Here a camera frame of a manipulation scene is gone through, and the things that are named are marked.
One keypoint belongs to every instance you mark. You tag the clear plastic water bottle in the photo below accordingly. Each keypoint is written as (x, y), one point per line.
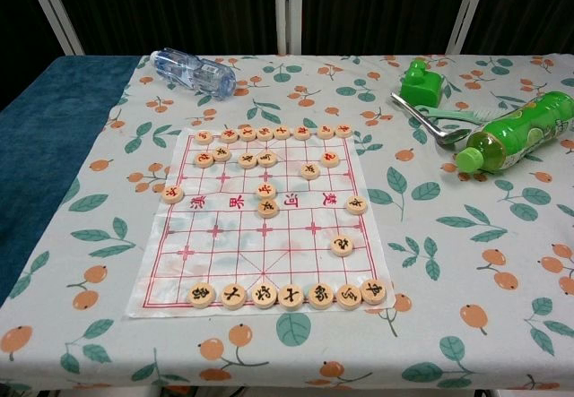
(197, 74)

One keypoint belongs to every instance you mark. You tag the green drink bottle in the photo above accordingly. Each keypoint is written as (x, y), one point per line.
(520, 130)

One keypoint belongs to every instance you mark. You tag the blue plush cloth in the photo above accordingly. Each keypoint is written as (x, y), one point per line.
(54, 114)

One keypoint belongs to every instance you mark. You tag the black pleated curtain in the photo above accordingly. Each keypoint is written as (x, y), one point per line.
(179, 7)

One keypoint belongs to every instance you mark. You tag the metal spoon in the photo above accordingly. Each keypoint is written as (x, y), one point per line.
(430, 123)

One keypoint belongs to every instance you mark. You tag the green plastic toy block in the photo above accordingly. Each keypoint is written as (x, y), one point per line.
(421, 88)

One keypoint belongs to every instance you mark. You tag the light green toothbrush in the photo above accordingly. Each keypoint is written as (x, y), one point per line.
(462, 117)

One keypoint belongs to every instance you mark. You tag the floral print tablecloth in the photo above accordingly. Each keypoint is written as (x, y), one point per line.
(448, 280)

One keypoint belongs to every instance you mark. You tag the white chess board sheet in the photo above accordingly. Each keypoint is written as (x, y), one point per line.
(269, 253)

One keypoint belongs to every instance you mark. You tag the white frame post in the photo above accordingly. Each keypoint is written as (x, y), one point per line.
(56, 11)
(464, 11)
(288, 11)

